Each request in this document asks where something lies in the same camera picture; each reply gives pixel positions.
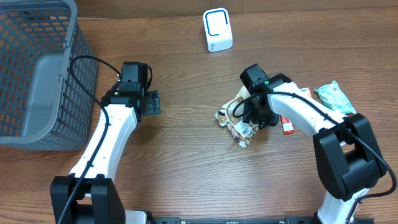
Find beige snack pouch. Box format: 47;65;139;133
215;86;259;147

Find red stick sachet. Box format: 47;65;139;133
280;115;295;135

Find orange snack box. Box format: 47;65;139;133
300;87;312;98

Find teal wet wipes pack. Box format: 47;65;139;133
315;80;356;114

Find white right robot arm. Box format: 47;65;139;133
236;64;397;223

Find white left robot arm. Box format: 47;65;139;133
50;62;161;224

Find white barcode scanner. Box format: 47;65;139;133
202;7;233;52

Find grey plastic mesh basket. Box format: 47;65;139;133
1;0;97;151

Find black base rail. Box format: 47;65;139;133
125;216;321;224

